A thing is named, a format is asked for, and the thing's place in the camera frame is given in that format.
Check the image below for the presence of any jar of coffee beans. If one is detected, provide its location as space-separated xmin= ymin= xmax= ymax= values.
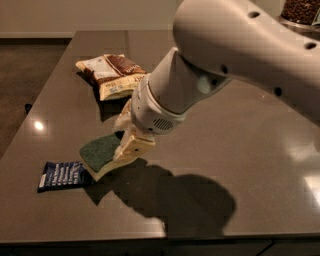
xmin=278 ymin=0 xmax=320 ymax=33

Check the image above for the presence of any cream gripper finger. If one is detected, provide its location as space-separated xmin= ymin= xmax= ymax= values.
xmin=113 ymin=125 xmax=156 ymax=162
xmin=113 ymin=99 xmax=131 ymax=132

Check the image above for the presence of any blue rxbar blueberry wrapper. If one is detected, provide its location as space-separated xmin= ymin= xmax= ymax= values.
xmin=37 ymin=161 xmax=94 ymax=193

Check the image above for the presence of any green and yellow sponge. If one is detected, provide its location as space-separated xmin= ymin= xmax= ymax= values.
xmin=79 ymin=132 xmax=135 ymax=181

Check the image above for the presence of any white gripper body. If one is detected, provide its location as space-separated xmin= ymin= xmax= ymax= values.
xmin=131 ymin=74 xmax=186 ymax=135

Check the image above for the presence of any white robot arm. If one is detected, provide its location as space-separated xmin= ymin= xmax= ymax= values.
xmin=113 ymin=0 xmax=320 ymax=163

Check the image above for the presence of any brown and white snack bag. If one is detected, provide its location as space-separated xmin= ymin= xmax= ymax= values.
xmin=76 ymin=54 xmax=147 ymax=101

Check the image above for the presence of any small black object on floor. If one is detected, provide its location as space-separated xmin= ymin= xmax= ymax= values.
xmin=24 ymin=103 xmax=33 ymax=114

